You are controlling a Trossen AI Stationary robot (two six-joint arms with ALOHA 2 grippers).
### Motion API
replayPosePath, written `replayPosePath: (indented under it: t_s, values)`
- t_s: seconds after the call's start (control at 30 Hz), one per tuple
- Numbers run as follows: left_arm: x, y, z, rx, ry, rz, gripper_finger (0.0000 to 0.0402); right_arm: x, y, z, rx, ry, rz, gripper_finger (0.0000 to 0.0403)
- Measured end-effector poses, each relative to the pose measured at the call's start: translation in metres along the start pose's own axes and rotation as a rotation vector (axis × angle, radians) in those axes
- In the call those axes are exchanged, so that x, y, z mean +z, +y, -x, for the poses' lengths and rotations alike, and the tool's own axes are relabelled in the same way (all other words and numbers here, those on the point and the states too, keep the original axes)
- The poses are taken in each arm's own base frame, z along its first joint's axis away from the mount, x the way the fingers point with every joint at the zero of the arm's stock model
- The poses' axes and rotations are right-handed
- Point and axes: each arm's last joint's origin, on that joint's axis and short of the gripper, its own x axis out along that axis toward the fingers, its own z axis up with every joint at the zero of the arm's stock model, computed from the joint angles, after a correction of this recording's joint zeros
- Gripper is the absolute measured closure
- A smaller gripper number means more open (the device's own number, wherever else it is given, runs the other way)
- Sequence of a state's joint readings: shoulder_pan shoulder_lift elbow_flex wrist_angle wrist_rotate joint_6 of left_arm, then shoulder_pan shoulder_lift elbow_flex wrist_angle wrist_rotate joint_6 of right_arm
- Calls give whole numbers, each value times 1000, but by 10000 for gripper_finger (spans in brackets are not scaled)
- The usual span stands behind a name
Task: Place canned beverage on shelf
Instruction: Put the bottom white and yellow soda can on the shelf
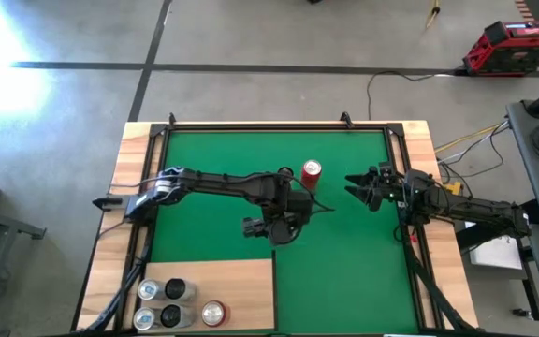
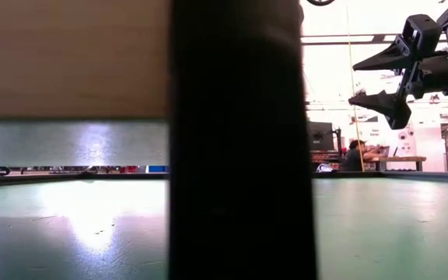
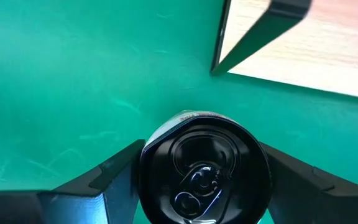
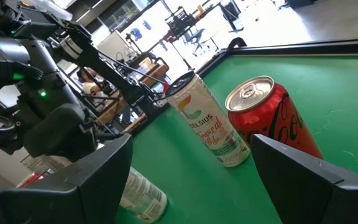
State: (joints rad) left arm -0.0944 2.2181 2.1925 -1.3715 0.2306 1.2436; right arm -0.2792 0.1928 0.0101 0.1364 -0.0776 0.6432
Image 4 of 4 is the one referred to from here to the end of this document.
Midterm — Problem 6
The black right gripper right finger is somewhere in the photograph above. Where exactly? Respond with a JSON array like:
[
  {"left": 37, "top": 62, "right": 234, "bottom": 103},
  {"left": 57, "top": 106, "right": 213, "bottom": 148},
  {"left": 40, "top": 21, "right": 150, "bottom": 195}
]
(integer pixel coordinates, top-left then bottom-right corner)
[{"left": 250, "top": 134, "right": 358, "bottom": 224}]

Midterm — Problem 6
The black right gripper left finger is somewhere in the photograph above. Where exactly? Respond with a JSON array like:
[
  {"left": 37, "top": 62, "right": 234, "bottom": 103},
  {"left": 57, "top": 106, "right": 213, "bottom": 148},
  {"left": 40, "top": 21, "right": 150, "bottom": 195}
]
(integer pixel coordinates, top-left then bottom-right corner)
[{"left": 0, "top": 134, "right": 134, "bottom": 224}]

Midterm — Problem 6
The red cola can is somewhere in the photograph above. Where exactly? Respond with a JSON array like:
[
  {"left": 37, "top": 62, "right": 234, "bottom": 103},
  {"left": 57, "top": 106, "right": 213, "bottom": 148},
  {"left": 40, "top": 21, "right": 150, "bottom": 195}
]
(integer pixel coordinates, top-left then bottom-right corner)
[
  {"left": 224, "top": 75, "right": 324, "bottom": 160},
  {"left": 16, "top": 169, "right": 55, "bottom": 189}
]

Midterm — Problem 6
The white Celsius Tropical Vibe can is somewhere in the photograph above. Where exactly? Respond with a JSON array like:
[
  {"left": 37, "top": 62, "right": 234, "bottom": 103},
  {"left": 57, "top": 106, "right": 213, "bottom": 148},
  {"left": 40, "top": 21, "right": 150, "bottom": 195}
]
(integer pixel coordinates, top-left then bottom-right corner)
[
  {"left": 165, "top": 70, "right": 251, "bottom": 168},
  {"left": 119, "top": 167, "right": 169, "bottom": 224}
]

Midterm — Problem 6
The person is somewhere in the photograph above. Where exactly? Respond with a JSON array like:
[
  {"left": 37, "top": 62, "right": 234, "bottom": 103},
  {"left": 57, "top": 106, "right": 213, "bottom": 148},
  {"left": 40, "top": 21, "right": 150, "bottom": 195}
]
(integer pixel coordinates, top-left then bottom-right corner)
[{"left": 75, "top": 67, "right": 107, "bottom": 98}]

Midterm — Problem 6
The green table mat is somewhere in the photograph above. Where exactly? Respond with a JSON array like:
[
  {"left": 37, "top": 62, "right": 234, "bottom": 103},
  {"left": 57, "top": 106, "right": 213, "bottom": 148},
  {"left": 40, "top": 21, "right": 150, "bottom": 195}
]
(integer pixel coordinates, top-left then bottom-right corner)
[{"left": 116, "top": 54, "right": 358, "bottom": 224}]

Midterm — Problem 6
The wooden crate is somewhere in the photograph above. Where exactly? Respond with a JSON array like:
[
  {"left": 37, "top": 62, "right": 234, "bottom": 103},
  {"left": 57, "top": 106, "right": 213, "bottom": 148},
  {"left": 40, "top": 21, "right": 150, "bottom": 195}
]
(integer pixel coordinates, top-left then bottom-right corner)
[{"left": 137, "top": 57, "right": 170, "bottom": 88}]

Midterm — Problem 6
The blue chair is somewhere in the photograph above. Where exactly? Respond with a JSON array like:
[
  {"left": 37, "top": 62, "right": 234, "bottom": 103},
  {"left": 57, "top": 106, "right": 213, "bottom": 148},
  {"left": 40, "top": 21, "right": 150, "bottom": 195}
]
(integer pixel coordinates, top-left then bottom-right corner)
[{"left": 183, "top": 27, "right": 211, "bottom": 57}]

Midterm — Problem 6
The black office chair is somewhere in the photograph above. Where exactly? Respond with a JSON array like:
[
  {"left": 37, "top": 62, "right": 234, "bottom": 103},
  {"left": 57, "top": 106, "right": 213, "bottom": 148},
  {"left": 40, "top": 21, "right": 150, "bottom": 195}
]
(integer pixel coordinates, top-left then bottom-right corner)
[{"left": 218, "top": 0, "right": 245, "bottom": 34}]

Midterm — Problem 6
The black aluminium table frame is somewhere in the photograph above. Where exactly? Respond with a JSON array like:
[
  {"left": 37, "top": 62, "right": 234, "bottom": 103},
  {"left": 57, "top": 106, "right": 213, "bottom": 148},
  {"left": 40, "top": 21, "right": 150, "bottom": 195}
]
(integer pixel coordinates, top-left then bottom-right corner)
[{"left": 129, "top": 36, "right": 358, "bottom": 138}]

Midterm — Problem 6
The black wire basket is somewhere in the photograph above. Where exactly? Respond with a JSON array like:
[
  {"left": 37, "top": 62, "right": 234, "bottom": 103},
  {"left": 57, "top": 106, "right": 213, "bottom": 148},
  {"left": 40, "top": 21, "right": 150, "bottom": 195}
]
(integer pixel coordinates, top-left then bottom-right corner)
[{"left": 165, "top": 7, "right": 197, "bottom": 37}]

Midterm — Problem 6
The black frame clamp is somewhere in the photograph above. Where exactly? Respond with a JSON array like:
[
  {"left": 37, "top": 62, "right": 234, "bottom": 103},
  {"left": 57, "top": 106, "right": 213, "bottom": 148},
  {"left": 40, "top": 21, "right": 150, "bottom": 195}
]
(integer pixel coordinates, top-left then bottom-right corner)
[{"left": 227, "top": 36, "right": 249, "bottom": 53}]

